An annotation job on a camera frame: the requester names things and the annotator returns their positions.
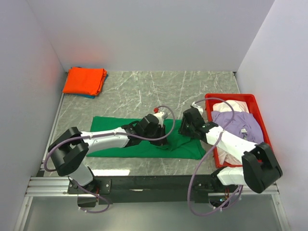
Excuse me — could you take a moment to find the green t shirt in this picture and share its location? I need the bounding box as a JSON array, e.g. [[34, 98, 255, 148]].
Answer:
[[87, 116, 205, 160]]

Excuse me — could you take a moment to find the orange t shirt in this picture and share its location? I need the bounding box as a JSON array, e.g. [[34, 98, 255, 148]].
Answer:
[[62, 67, 108, 96]]

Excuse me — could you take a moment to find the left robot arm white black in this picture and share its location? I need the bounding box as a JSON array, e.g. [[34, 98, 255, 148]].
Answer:
[[48, 112, 168, 193]]

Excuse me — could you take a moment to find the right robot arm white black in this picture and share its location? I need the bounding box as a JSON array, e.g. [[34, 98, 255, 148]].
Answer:
[[179, 107, 283, 193]]

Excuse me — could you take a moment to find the pale pink t shirt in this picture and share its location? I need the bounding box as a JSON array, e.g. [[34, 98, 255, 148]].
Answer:
[[212, 100, 248, 166]]

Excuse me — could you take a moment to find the lavender t shirt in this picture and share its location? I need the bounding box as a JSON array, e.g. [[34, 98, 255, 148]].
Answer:
[[211, 111, 264, 143]]

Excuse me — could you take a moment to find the red plastic bin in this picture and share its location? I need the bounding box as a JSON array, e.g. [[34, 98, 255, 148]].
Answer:
[[204, 93, 274, 169]]

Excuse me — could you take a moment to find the folded blue t shirt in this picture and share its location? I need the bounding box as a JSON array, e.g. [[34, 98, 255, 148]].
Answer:
[[62, 66, 109, 100]]

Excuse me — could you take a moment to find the black base beam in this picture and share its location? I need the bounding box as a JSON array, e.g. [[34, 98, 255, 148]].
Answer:
[[83, 175, 237, 204]]

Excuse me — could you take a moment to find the aluminium frame rail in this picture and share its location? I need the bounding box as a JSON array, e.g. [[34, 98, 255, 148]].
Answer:
[[25, 177, 280, 197]]

